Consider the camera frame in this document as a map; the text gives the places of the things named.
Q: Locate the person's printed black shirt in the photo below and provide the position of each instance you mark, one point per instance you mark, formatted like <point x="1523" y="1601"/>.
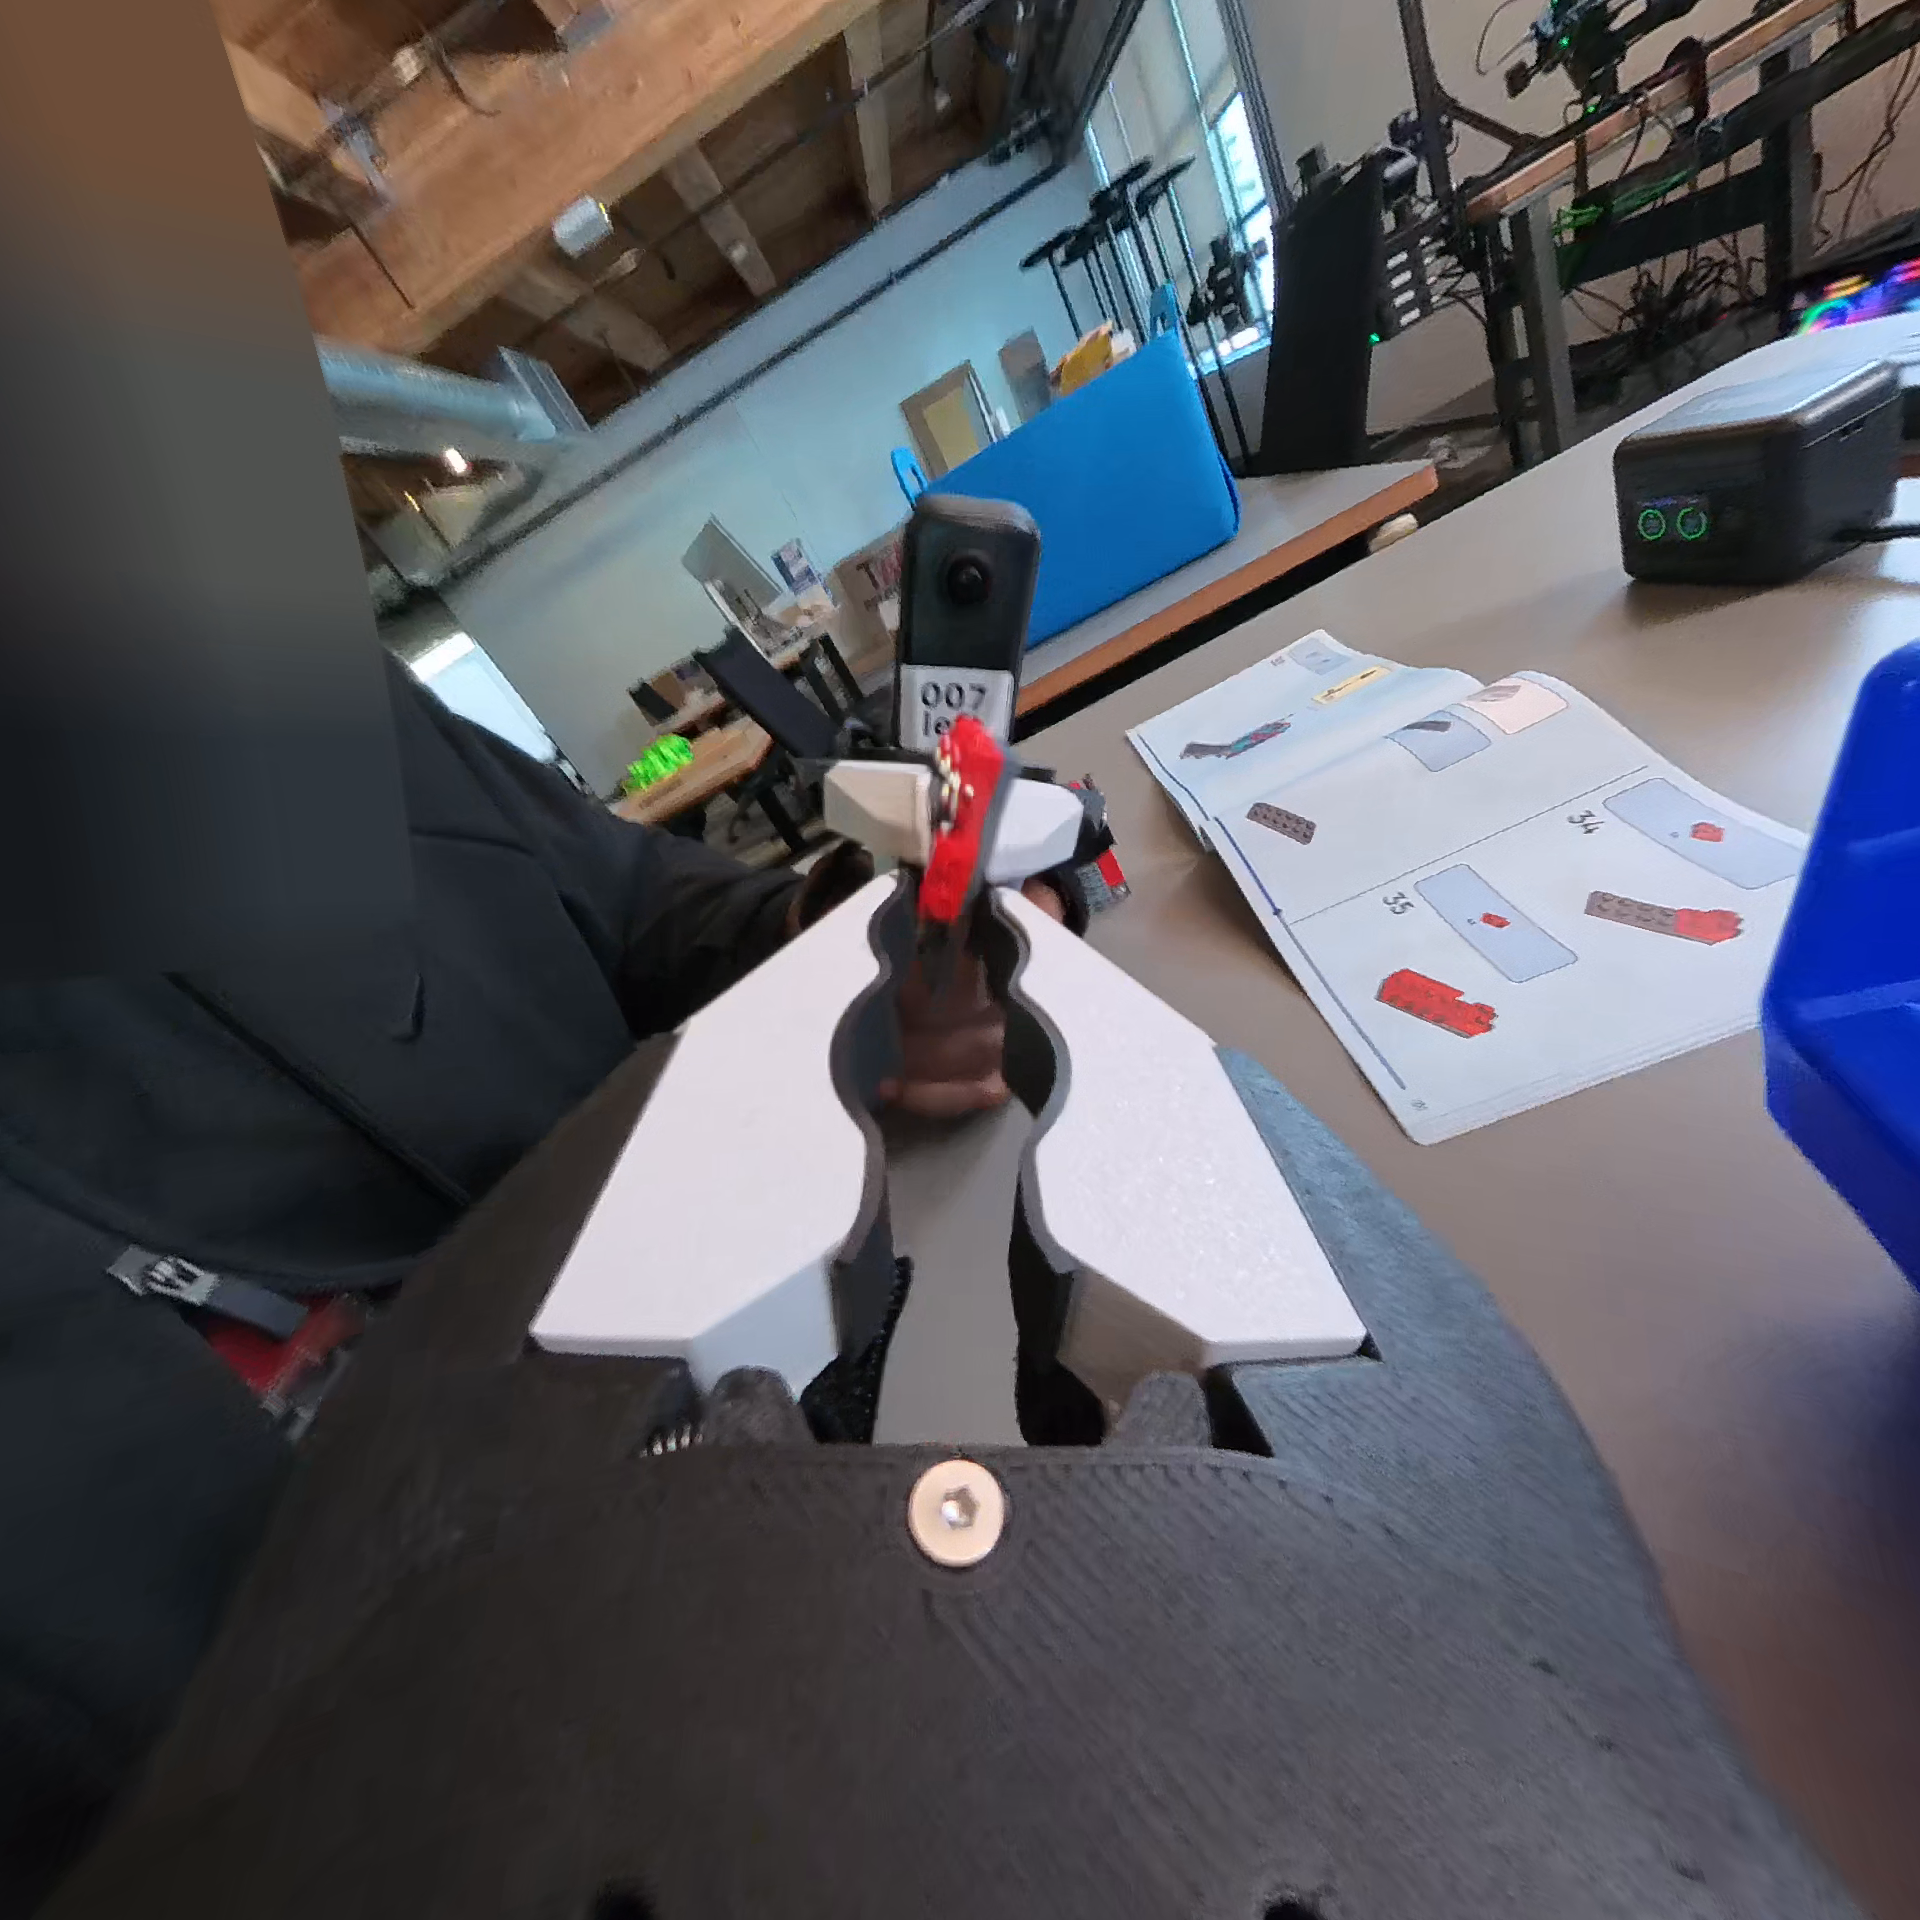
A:
<point x="293" y="1349"/>

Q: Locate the silver flexible duct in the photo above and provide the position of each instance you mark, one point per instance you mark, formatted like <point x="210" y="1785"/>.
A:
<point x="435" y="394"/>

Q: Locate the grey table with wooden edge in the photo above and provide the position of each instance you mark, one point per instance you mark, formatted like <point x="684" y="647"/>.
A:
<point x="1321" y="488"/>

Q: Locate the dark grey toy plate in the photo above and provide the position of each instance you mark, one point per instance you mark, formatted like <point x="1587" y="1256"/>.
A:
<point x="947" y="792"/>

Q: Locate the black power station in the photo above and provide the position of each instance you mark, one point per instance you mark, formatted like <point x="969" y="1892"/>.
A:
<point x="1757" y="465"/>

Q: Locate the white instruction booklet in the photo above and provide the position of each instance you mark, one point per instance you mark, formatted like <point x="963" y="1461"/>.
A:
<point x="1337" y="930"/>

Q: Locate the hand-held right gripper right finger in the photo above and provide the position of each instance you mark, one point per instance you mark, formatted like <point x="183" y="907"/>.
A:
<point x="1202" y="1184"/>

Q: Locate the jacket zipper pull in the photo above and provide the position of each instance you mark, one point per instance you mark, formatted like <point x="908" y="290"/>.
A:
<point x="181" y="1280"/>

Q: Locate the toy brick vehicle model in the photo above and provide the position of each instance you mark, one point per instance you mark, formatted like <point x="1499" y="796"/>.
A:
<point x="1107" y="882"/>

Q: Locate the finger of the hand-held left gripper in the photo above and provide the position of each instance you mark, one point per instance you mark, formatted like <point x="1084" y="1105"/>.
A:
<point x="886" y="802"/>
<point x="1036" y="833"/>

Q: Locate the blue plastic bin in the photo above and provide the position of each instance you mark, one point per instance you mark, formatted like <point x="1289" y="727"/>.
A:
<point x="1846" y="975"/>

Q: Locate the black metal workbench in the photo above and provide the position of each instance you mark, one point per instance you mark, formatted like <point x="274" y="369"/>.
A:
<point x="1517" y="269"/>

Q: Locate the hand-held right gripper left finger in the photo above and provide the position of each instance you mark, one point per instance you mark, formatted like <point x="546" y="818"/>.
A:
<point x="705" y="1184"/>

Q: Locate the person's left forearm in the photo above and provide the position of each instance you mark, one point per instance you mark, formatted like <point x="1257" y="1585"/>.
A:
<point x="705" y="914"/>

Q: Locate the black folding chair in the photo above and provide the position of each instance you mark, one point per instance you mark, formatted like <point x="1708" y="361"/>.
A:
<point x="757" y="674"/>

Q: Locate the person's dark jacket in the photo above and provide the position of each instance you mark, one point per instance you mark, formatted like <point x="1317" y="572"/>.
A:
<point x="225" y="1080"/>

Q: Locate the black computer tower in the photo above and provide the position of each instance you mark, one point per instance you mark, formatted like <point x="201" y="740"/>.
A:
<point x="1337" y="330"/>

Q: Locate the person's left hand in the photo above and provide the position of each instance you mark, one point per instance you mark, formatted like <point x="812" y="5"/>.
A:
<point x="945" y="1049"/>

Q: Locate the rainbow lit computer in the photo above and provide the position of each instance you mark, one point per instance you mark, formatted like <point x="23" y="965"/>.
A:
<point x="1861" y="300"/>

